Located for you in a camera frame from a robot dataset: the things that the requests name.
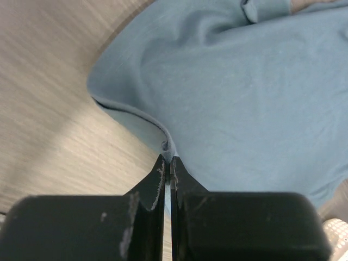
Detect grey-blue t shirt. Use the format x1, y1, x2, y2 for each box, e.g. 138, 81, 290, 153
87, 1, 347, 207

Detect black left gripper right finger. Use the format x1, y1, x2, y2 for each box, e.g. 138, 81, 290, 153
170, 157, 332, 260

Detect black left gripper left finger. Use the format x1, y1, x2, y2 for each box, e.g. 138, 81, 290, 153
1, 157, 166, 260

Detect white plastic laundry basket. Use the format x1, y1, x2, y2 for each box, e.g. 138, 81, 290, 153
323, 219, 348, 261

